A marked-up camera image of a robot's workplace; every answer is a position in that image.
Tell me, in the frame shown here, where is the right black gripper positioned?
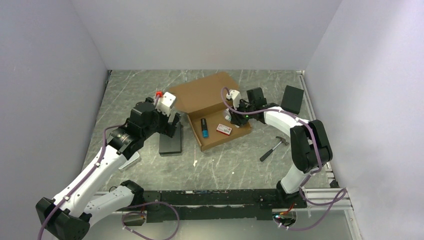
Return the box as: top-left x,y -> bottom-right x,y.
228,100 -> 255,127

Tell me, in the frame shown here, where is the small red white card box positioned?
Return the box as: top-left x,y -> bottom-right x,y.
216,124 -> 232,136

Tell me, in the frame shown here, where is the black blue marker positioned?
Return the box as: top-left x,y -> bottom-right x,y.
200,118 -> 209,138

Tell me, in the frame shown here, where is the brown cardboard box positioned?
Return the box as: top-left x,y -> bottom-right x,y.
168,72 -> 252,152

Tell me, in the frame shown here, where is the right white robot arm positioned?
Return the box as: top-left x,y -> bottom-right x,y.
222,87 -> 333,208

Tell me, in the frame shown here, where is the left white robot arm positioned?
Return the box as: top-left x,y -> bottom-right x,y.
35,93 -> 181,240

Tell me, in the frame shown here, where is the black square box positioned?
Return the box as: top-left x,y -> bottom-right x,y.
280,85 -> 304,115

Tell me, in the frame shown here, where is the black rectangular block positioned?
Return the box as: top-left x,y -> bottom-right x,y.
158,123 -> 183,157

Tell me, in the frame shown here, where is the silver metal tin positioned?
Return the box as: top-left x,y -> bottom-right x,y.
118,152 -> 140,170

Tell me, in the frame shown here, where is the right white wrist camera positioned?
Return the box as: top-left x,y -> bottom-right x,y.
225,89 -> 242,110

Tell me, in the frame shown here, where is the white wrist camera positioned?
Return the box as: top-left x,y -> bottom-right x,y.
225,89 -> 242,110
154,91 -> 177,117

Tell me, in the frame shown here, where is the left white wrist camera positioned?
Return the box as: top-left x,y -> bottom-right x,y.
154,91 -> 177,117

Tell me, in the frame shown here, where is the black handled claw hammer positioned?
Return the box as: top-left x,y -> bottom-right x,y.
259,136 -> 289,162

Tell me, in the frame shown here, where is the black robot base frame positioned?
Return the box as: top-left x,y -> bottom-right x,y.
121,188 -> 305,223

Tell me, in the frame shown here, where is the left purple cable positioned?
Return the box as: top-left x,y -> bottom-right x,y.
37,124 -> 181,240

